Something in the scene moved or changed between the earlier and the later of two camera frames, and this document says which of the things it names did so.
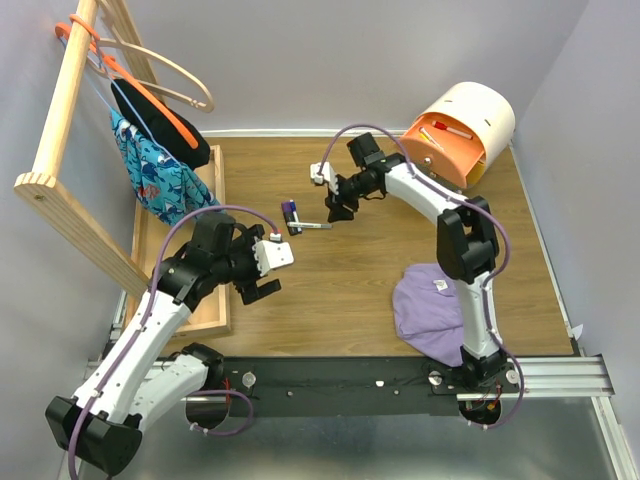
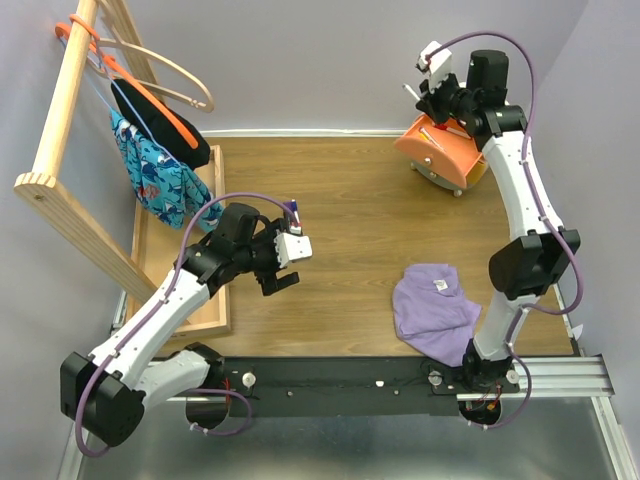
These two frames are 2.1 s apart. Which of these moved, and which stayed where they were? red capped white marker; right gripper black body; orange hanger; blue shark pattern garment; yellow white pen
Moved: right gripper black body
Stayed: yellow white pen; red capped white marker; blue shark pattern garment; orange hanger
